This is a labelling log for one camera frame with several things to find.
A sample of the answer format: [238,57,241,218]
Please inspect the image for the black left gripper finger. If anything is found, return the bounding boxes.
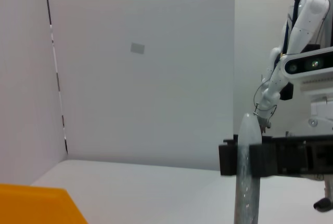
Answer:
[249,135,333,180]
[218,134,239,177]

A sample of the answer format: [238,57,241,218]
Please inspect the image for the grey glitter pen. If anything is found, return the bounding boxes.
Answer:
[234,113,262,224]

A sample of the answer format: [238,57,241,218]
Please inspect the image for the black stand foot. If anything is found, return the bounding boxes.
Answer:
[313,197,333,213]

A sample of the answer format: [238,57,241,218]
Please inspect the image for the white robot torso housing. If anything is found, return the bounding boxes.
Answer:
[299,77,333,134]

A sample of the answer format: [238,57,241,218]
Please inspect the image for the white humanoid robot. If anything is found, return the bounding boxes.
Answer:
[253,0,331,133]

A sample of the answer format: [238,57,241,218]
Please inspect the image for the yellow plastic bin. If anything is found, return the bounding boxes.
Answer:
[0,183,89,224]

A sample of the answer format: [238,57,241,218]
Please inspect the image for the white head depth camera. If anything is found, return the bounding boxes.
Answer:
[282,48,333,80]

